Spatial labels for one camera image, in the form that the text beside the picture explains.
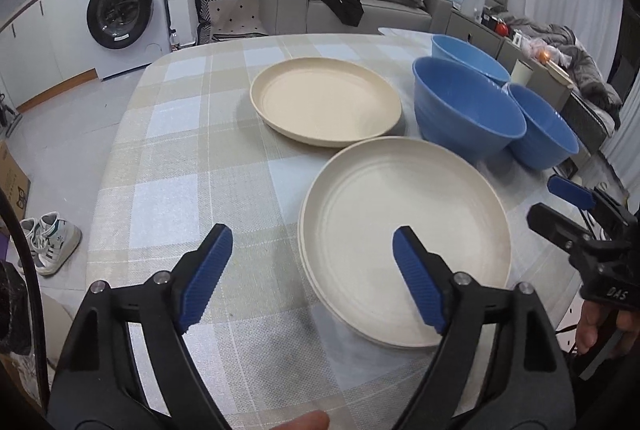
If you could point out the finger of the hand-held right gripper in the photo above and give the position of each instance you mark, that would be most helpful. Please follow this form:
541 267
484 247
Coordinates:
550 222
570 192

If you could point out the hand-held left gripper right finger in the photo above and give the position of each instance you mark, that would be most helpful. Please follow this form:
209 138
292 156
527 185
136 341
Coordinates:
417 282

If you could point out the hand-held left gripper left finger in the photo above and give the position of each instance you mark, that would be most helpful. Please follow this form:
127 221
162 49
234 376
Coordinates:
207 280

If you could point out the blue bowl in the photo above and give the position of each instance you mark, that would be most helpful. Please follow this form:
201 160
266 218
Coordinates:
465 110
545 135
465 55

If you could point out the cream round plate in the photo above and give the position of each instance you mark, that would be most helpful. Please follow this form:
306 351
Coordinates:
395 344
325 102
390 210

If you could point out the person's right hand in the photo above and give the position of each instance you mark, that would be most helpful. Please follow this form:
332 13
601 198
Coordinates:
590 330

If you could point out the person's left hand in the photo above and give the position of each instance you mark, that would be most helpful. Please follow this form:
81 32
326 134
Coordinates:
302 422

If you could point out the cream takeaway container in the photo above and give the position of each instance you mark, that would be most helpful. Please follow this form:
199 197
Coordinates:
560 72

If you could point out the grey blanket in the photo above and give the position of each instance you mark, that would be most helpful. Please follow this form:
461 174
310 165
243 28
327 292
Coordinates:
590 70

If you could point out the cream tumbler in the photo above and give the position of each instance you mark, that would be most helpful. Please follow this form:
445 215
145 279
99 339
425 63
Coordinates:
522 72

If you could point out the checked beige tablecloth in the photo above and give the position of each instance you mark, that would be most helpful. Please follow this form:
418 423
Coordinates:
200 150

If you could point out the clear plastic bag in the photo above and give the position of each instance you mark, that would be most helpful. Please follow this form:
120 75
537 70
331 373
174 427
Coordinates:
545 50

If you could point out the white green sneaker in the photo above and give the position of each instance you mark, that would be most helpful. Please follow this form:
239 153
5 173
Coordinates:
27 232
57 240

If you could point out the red round object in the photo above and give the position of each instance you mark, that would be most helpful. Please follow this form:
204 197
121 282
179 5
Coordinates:
501 28

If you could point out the grey side cabinet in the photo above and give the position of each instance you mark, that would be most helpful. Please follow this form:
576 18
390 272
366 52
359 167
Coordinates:
470 32

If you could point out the dark fuzzy cloth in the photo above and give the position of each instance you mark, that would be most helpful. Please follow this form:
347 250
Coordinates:
12 310

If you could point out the white humidifier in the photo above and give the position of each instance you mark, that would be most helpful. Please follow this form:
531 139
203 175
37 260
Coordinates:
472 2

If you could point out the cardboard box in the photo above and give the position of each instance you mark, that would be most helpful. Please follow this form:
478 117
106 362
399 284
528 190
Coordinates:
12 175

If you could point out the white marble coffee table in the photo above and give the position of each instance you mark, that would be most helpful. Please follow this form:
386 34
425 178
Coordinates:
405 31

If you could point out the white dotted rug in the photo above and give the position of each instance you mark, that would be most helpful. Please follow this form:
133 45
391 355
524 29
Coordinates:
230 15

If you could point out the white washing machine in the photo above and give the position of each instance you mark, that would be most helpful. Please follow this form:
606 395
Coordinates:
125 10

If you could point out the white counter cabinets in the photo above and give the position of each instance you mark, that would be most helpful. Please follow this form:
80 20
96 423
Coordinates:
45 40

